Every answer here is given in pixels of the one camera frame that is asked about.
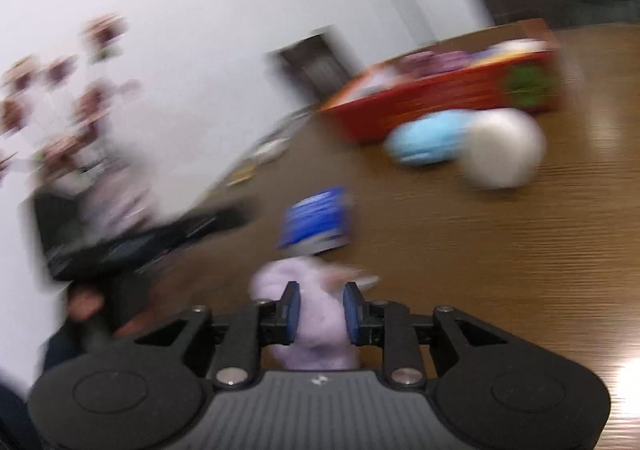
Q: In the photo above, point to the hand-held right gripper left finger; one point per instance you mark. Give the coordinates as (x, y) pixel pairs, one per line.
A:
(292, 315)

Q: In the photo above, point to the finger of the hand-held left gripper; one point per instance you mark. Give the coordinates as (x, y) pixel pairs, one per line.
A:
(215, 222)

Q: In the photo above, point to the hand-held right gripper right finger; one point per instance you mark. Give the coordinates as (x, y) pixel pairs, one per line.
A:
(351, 315)

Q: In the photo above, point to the lavender fuzzy headband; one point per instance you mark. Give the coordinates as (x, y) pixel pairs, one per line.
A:
(320, 320)

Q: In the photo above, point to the red cardboard box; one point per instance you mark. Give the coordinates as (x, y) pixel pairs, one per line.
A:
(450, 90)

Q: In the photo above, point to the person's left hand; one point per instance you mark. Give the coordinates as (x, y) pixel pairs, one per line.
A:
(82, 302)

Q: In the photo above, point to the small yellow bits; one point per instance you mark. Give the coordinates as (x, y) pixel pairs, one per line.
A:
(242, 175)

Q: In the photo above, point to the pink ceramic vase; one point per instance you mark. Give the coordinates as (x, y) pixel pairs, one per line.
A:
(117, 200)

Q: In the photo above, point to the white charger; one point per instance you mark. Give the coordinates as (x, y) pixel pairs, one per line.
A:
(270, 150)

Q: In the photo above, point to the blue packet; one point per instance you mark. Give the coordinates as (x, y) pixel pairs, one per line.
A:
(315, 217)

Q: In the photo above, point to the white ball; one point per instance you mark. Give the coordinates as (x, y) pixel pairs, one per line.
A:
(502, 147)

